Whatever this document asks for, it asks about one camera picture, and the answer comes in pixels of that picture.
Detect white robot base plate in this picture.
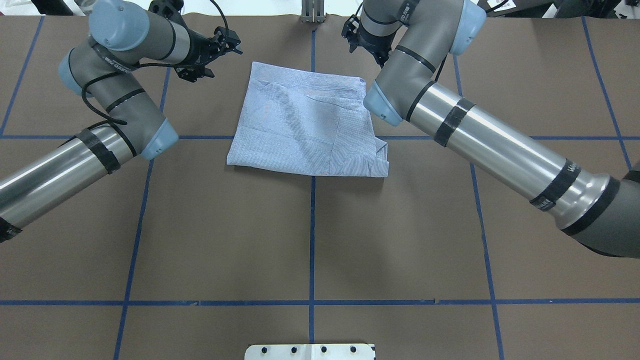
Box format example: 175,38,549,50
244,342,377,360

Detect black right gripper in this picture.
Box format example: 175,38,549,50
341,14,393,68

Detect aluminium frame post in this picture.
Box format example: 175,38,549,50
301,0,326,24

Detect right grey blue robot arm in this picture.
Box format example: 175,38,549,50
342,0,640,259

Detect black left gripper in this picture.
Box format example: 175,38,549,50
148,0,243,83

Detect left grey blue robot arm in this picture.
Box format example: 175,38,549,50
0,0,242,242

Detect blue striped button shirt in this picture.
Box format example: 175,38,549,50
226,61,390,178

